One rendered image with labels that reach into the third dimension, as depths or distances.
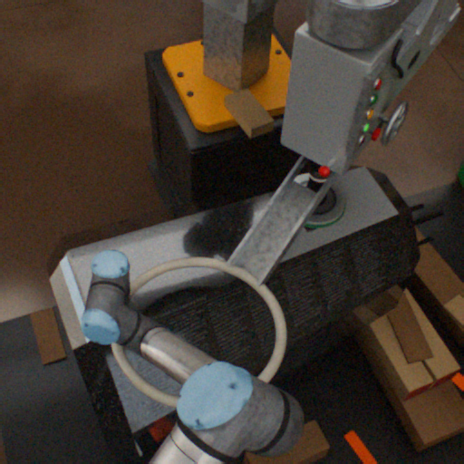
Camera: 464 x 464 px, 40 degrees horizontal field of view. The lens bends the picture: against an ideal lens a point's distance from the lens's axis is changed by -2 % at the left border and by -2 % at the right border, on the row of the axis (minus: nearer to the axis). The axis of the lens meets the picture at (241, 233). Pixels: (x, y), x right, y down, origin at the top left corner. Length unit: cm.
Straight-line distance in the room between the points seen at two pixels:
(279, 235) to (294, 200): 12
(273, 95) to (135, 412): 131
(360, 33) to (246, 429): 95
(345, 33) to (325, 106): 26
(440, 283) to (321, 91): 148
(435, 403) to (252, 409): 175
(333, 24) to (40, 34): 290
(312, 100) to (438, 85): 233
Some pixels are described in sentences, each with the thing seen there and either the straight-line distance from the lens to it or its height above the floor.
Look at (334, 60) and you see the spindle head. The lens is 167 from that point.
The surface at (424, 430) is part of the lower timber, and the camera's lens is 268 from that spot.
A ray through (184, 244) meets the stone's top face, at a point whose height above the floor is 81.
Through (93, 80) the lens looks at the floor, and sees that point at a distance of 388.
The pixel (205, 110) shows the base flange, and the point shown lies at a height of 78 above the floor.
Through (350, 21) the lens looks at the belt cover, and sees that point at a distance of 156.
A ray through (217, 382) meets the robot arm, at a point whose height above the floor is 158.
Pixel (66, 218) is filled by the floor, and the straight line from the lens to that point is 323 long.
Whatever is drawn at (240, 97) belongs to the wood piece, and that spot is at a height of 83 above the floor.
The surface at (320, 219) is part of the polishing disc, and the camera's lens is 215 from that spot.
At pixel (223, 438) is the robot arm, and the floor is 154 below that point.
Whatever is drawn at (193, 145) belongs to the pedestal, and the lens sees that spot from 246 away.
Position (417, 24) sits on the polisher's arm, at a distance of 203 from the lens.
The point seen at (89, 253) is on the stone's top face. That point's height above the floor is 81.
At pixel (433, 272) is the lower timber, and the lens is 304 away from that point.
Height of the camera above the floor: 254
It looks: 55 degrees down
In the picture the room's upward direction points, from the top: 5 degrees clockwise
